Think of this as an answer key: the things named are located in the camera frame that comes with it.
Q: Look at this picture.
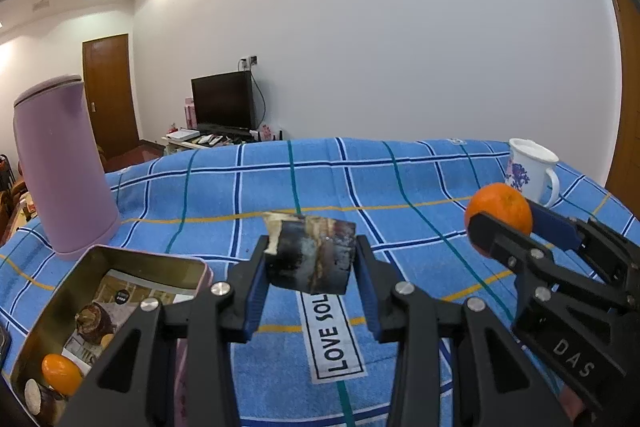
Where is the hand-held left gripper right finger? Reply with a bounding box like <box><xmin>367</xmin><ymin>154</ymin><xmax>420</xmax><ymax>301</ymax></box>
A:
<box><xmin>352</xmin><ymin>234</ymin><xmax>573</xmax><ymax>427</ymax></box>

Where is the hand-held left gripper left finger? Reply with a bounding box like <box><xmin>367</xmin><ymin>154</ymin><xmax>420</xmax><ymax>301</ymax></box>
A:
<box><xmin>60</xmin><ymin>234</ymin><xmax>271</xmax><ymax>427</ymax></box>

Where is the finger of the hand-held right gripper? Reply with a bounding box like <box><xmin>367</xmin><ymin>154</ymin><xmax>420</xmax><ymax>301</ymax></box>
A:
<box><xmin>529</xmin><ymin>201</ymin><xmax>640</xmax><ymax>280</ymax></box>
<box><xmin>467</xmin><ymin>212</ymin><xmax>632</xmax><ymax>314</ymax></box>

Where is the orange tangerine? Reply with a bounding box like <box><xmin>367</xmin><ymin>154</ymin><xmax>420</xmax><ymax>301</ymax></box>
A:
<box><xmin>41</xmin><ymin>353</ymin><xmax>84</xmax><ymax>395</ymax></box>
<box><xmin>464</xmin><ymin>183</ymin><xmax>533</xmax><ymax>258</ymax></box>

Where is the pink metal tin box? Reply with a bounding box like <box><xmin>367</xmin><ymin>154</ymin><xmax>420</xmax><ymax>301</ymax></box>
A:
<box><xmin>9</xmin><ymin>245</ymin><xmax>213</xmax><ymax>427</ymax></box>

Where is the dark cracked round fruit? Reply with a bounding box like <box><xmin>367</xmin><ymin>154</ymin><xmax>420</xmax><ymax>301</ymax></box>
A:
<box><xmin>75</xmin><ymin>301</ymin><xmax>117</xmax><ymax>348</ymax></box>

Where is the white mug with blue print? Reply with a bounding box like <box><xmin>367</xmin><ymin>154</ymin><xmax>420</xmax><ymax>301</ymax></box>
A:
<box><xmin>504</xmin><ymin>138</ymin><xmax>561</xmax><ymax>208</ymax></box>

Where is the blue plaid blanket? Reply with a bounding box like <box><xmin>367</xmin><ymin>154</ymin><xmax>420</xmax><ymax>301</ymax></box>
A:
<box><xmin>0</xmin><ymin>137</ymin><xmax>640</xmax><ymax>427</ymax></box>

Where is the printed paper leaflet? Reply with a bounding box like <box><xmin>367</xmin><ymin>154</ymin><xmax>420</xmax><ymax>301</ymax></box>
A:
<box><xmin>62</xmin><ymin>269</ymin><xmax>197</xmax><ymax>365</ymax></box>

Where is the white television stand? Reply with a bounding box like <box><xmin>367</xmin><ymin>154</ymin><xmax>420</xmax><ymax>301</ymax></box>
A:
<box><xmin>160</xmin><ymin>127</ymin><xmax>286</xmax><ymax>158</ymax></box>

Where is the black television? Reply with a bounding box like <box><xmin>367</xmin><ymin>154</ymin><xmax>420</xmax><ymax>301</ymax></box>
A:
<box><xmin>191</xmin><ymin>70</ymin><xmax>257</xmax><ymax>130</ymax></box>

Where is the pink electric kettle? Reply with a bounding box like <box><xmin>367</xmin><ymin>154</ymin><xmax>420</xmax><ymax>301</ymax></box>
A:
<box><xmin>13</xmin><ymin>74</ymin><xmax>122</xmax><ymax>262</ymax></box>

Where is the brown wooden door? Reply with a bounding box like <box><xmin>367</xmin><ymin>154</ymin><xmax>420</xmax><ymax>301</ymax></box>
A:
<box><xmin>82</xmin><ymin>34</ymin><xmax>141</xmax><ymax>160</ymax></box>

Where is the wooden door frame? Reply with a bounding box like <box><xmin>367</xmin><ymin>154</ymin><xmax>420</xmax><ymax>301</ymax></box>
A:
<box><xmin>595</xmin><ymin>0</ymin><xmax>640</xmax><ymax>198</ymax></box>

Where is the black power cable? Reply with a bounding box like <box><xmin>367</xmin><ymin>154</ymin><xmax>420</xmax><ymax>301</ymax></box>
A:
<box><xmin>249</xmin><ymin>68</ymin><xmax>267</xmax><ymax>128</ymax></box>

